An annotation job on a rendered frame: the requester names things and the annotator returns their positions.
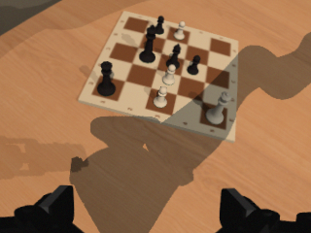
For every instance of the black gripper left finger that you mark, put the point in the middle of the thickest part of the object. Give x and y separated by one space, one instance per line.
52 213

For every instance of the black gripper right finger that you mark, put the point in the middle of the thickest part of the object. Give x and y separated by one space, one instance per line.
237 215

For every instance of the white pawn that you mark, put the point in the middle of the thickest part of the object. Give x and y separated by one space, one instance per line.
179 34
160 101
169 79

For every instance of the wooden chessboard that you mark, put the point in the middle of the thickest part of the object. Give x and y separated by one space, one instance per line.
189 98

